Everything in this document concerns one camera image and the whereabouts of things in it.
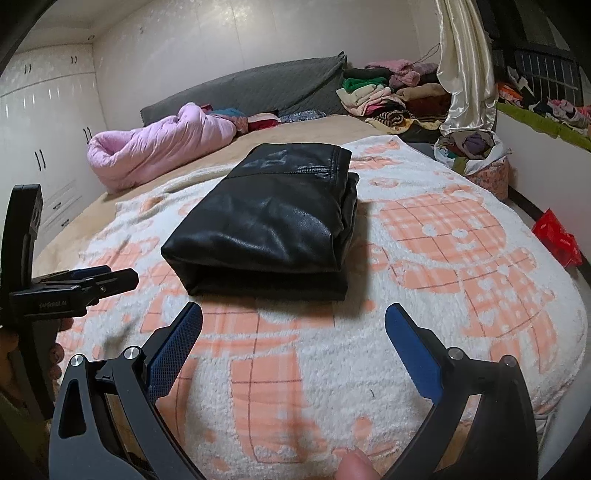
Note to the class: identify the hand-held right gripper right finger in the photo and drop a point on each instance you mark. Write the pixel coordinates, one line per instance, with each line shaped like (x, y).
(415, 350)

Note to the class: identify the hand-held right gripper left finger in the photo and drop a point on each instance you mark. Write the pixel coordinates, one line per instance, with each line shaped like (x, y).
(178, 344)

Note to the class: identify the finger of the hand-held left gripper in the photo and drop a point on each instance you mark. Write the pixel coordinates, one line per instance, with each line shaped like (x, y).
(113, 282)
(69, 275)

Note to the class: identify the black leather jacket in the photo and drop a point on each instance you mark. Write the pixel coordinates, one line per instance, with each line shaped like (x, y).
(268, 221)

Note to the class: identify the person's left forearm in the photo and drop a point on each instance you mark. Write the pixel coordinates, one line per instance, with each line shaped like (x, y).
(18, 438)

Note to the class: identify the bag of clothes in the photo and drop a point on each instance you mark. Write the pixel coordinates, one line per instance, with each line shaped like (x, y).
(471, 157)

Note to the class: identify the pile of folded clothes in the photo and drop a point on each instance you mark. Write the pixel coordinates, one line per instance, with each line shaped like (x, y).
(388, 97)

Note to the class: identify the clothes on windowsill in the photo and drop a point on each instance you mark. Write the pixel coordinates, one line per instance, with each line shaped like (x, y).
(563, 110)

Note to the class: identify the person's left hand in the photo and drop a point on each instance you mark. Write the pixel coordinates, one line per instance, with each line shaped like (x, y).
(55, 360)

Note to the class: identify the person's right hand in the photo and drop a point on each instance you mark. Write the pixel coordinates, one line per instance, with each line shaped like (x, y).
(358, 466)

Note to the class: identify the white and orange printed blanket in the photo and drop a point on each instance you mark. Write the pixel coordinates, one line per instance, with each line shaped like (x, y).
(369, 369)

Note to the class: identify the white wardrobe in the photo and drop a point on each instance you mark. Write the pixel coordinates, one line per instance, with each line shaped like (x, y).
(51, 138)

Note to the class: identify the pink quilt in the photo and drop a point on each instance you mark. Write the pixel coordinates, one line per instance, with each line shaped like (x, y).
(157, 147)

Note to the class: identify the red plastic bag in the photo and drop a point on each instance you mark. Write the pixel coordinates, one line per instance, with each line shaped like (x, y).
(556, 235)

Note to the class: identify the teal cloth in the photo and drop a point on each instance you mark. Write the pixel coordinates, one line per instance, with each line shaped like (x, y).
(228, 114)

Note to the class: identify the red folded cloth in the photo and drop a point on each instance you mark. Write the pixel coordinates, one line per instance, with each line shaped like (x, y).
(263, 122)

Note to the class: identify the bed with beige sheet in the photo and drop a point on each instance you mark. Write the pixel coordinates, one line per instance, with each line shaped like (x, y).
(286, 134)

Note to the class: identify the grey padded headboard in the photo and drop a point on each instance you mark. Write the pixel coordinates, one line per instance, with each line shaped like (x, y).
(258, 87)

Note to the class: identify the blue floral cloth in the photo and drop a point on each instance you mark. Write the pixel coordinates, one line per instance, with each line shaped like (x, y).
(302, 115)

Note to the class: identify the green windowsill cover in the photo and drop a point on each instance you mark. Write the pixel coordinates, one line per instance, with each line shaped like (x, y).
(545, 124)

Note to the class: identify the cream satin curtain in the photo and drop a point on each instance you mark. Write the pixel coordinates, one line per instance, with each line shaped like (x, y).
(466, 69)

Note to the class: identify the black window grille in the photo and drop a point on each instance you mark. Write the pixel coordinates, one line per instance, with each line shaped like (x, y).
(540, 69)

